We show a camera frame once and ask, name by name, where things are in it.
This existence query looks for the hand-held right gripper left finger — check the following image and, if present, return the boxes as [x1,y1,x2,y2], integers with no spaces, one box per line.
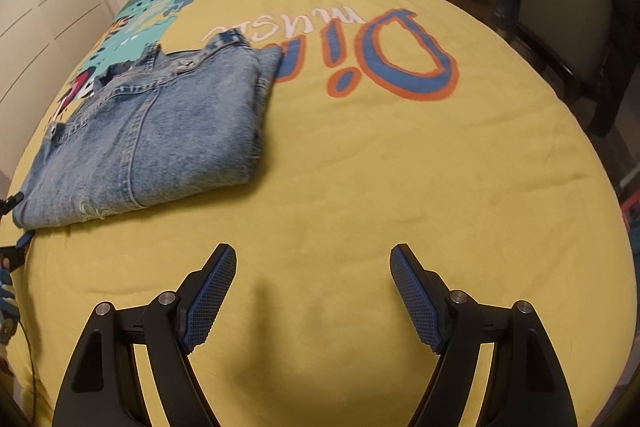
[51,243,237,427]

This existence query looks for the yellow printed blanket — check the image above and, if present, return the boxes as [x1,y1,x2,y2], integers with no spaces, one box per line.
[0,0,631,427]

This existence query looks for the blue denim jacket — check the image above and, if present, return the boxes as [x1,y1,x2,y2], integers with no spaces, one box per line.
[11,31,285,229]

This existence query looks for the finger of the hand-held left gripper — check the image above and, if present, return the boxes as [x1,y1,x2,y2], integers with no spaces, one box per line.
[0,192,25,215]
[0,231,36,269]

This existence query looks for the white wardrobe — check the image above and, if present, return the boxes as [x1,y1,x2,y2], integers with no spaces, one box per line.
[0,0,123,118]

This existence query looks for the black cable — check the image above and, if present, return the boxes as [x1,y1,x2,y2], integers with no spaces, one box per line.
[15,314,40,410]

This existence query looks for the dark hanging garment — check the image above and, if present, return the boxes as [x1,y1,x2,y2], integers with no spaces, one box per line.
[587,0,640,138]

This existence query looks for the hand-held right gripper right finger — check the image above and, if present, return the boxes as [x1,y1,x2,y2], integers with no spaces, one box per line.
[390,243,578,427]

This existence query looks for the grey chair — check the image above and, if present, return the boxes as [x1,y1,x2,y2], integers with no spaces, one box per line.
[515,0,621,102]

